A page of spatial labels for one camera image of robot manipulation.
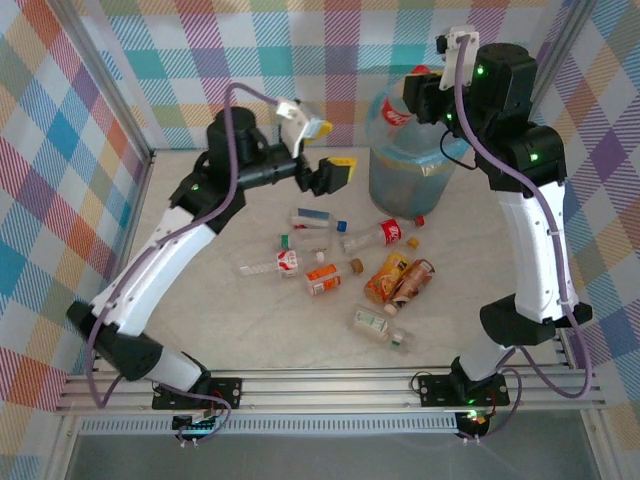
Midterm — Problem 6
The green white label bottle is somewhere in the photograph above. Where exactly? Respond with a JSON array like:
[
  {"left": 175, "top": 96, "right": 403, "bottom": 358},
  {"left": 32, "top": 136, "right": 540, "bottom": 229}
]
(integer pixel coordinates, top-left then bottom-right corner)
[{"left": 349, "top": 303, "right": 417, "bottom": 355}]

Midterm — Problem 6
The red white label bottle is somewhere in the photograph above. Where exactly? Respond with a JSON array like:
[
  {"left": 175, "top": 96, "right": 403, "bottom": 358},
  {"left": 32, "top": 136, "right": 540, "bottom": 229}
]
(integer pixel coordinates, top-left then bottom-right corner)
[{"left": 237, "top": 249, "right": 327, "bottom": 280}]

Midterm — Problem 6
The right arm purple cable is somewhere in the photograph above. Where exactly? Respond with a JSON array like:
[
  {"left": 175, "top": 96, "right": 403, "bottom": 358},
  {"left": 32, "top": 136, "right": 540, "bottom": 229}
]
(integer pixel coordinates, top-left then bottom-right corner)
[{"left": 452, "top": 33, "right": 596, "bottom": 444}]

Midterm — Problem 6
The small electronics board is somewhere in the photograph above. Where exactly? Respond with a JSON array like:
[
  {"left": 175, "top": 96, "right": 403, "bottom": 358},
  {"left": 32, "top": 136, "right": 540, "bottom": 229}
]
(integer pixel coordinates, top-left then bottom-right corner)
[
  {"left": 172, "top": 413, "right": 221, "bottom": 435},
  {"left": 455, "top": 410, "right": 490, "bottom": 432}
]

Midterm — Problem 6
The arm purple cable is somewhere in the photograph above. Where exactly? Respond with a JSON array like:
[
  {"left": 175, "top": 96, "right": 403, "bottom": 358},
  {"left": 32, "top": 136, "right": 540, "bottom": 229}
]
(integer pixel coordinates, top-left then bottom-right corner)
[
  {"left": 84, "top": 82, "right": 289, "bottom": 446},
  {"left": 452, "top": 33, "right": 596, "bottom": 444}
]

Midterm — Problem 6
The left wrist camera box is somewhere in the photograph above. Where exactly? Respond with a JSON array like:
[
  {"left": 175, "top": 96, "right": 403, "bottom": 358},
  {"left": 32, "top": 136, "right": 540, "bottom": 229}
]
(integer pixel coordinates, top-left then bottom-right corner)
[{"left": 274, "top": 97, "right": 307, "bottom": 157}]

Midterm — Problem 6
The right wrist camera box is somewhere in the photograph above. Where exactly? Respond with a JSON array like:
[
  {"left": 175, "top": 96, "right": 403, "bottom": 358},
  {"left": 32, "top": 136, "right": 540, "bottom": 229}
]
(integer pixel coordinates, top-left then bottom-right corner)
[{"left": 434, "top": 25, "right": 480, "bottom": 93}]

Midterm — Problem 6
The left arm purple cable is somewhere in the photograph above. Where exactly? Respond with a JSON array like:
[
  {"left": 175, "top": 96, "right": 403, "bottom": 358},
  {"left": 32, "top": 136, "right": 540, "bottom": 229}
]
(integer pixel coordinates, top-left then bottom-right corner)
[{"left": 84, "top": 82, "right": 289, "bottom": 446}]

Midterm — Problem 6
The clear Coca-Cola bottle red cap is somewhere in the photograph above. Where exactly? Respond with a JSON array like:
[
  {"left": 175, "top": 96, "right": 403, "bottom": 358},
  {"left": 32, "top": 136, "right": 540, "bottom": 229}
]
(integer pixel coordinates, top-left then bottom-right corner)
[
  {"left": 339, "top": 214, "right": 426, "bottom": 254},
  {"left": 377, "top": 63, "right": 432, "bottom": 136}
]

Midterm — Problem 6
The aluminium frame rail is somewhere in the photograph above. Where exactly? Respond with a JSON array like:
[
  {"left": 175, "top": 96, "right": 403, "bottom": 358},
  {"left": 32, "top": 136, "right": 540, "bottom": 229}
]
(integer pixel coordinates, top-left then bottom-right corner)
[{"left": 53, "top": 368, "right": 609, "bottom": 417}]

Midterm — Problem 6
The blue label bottle blue cap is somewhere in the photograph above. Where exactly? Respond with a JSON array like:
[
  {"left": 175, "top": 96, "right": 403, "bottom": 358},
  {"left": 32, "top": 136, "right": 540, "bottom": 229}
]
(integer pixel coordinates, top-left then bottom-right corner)
[{"left": 288, "top": 207, "right": 350, "bottom": 234}]

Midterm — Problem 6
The aluminium frame post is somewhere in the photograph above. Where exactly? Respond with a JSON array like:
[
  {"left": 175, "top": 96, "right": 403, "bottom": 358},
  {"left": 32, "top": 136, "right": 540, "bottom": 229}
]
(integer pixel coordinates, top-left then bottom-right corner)
[
  {"left": 49, "top": 0, "right": 155, "bottom": 166},
  {"left": 499, "top": 0, "right": 601, "bottom": 159}
]

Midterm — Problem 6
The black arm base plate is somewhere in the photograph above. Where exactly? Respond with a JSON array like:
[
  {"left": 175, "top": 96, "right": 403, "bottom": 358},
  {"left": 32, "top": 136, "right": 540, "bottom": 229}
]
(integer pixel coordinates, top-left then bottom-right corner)
[
  {"left": 416, "top": 372, "right": 511, "bottom": 409},
  {"left": 151, "top": 377, "right": 244, "bottom": 412}
]

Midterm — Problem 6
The slotted grey cable duct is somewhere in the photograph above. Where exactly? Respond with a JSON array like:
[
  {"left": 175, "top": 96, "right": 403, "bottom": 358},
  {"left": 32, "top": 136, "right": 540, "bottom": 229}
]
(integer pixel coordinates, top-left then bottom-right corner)
[{"left": 78, "top": 417, "right": 461, "bottom": 435}]

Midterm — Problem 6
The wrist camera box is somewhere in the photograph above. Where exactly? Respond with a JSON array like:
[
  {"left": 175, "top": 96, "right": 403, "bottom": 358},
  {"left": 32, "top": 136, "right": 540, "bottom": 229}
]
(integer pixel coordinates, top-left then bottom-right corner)
[
  {"left": 434, "top": 25, "right": 480, "bottom": 93},
  {"left": 274, "top": 97, "right": 307, "bottom": 157}
]

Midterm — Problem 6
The brown label bottle white cap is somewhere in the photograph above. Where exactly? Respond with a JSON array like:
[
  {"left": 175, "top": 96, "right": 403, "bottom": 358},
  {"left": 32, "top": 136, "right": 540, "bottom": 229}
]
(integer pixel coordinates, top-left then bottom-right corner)
[{"left": 384, "top": 257, "right": 437, "bottom": 317}]

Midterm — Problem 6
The orange label bottle brown cap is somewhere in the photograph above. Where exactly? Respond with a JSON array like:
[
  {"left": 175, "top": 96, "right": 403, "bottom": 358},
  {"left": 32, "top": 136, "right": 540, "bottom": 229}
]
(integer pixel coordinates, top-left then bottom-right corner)
[{"left": 305, "top": 257, "right": 365, "bottom": 298}]

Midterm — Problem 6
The yellow orange juice bottle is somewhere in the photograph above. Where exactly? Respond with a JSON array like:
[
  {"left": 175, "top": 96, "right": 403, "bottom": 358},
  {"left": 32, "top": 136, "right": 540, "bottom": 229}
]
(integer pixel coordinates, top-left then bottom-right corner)
[{"left": 363, "top": 235, "right": 421, "bottom": 306}]

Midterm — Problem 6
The clear bottle green cap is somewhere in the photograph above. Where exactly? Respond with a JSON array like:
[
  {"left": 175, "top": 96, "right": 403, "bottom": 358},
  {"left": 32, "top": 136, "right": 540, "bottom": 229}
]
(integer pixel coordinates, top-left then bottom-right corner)
[{"left": 276, "top": 232, "right": 335, "bottom": 257}]

